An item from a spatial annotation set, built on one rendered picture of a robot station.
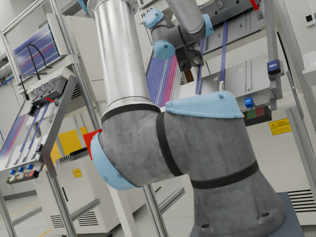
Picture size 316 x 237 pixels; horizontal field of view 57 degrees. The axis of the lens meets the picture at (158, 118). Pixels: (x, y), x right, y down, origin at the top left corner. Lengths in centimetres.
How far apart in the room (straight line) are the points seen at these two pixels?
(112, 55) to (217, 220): 35
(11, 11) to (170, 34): 375
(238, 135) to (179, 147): 9
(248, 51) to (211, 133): 268
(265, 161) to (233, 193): 101
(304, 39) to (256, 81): 192
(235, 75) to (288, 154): 46
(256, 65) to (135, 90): 73
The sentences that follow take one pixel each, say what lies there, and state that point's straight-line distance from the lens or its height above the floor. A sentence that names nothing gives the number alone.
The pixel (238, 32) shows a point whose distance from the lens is 141.
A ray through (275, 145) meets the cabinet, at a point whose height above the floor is 45.
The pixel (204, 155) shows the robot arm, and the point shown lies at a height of 69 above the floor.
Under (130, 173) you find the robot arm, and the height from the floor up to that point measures 69.
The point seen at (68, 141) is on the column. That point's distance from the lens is 426.
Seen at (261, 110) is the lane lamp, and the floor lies 66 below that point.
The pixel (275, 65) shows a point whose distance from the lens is 108.
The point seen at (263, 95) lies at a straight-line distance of 108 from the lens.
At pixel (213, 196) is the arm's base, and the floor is 62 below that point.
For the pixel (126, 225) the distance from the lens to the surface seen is 183.
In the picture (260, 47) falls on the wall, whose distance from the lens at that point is 308.
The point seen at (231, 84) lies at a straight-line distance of 118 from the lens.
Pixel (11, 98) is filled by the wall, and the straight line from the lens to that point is 591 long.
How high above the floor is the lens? 78
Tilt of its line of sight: 2 degrees down
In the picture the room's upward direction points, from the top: 19 degrees counter-clockwise
